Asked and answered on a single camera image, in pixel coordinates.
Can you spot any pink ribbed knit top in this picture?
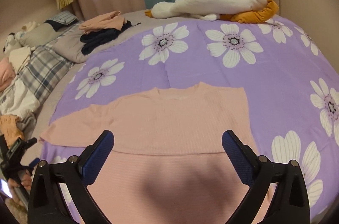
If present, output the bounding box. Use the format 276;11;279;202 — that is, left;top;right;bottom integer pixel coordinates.
41;83;256;223

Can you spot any white clothes pile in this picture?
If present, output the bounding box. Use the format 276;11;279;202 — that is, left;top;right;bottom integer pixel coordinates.
1;21;40;119

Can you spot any dark navy clothes pile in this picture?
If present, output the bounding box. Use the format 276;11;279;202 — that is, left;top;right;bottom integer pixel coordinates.
80;21;140;55

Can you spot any left hand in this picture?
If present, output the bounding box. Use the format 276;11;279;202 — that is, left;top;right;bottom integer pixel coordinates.
7;170;32;191

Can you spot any purple floral bed sheet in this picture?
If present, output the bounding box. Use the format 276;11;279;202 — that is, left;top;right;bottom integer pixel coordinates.
41;17;338;219

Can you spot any folded peach garment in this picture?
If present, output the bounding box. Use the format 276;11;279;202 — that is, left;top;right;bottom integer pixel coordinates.
79;11;126;34

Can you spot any white goose plush toy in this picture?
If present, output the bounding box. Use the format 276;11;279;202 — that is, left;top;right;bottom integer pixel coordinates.
145;0;279;24

